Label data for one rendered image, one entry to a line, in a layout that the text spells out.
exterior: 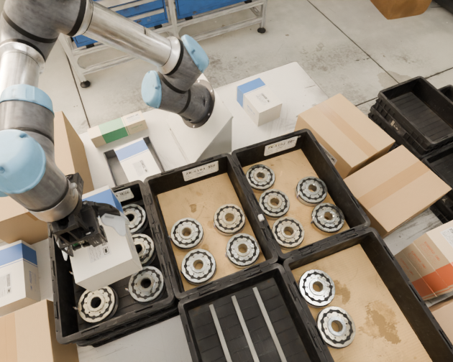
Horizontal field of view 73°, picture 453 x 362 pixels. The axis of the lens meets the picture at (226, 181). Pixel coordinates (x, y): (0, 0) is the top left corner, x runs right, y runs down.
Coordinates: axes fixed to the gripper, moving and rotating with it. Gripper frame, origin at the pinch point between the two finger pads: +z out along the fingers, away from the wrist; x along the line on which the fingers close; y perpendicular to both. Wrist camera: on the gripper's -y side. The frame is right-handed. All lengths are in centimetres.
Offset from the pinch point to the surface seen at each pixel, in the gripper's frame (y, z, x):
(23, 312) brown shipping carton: 0.5, 24.7, -30.1
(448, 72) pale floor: -74, 111, 274
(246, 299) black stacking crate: 23.8, 27.7, 27.5
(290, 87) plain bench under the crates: -56, 41, 95
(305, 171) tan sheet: -6, 28, 67
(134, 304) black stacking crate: 11.3, 27.8, -2.2
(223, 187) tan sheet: -12.6, 27.9, 37.6
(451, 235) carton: 35, 18, 88
